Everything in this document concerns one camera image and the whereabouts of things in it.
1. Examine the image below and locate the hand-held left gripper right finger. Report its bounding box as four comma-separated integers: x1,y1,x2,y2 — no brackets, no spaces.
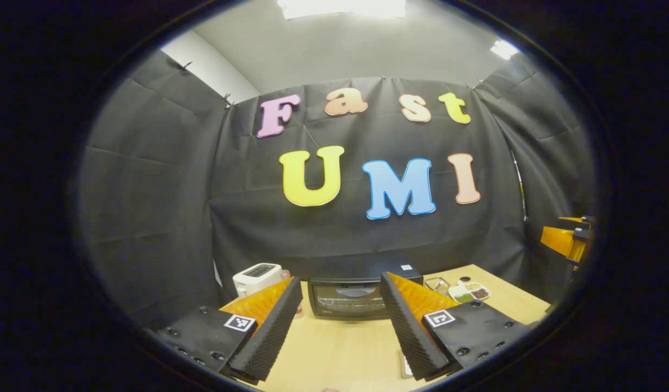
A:
379,272,537,382

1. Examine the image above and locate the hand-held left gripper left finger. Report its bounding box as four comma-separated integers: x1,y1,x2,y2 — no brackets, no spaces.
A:
144,277,303,384

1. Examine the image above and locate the black electric oven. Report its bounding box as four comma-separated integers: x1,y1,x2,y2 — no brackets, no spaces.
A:
307,264,424,321

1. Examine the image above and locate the plastic bottle with red label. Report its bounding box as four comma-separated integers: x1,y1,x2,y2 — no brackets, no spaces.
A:
280,269,306,318

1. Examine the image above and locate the white toaster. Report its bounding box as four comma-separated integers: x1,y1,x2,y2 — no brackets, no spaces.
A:
232,263,284,299

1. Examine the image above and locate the white divided dish of beans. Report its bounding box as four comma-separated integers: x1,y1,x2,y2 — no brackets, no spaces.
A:
447,279,492,304

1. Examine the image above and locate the black backdrop cloth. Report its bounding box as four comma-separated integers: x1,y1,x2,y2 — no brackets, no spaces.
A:
76,49,597,333

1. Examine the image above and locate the small ceiling light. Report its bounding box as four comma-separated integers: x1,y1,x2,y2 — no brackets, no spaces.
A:
489,39,521,61

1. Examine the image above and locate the metal wire basket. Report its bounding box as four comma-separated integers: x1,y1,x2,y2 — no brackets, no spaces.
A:
423,277,452,298

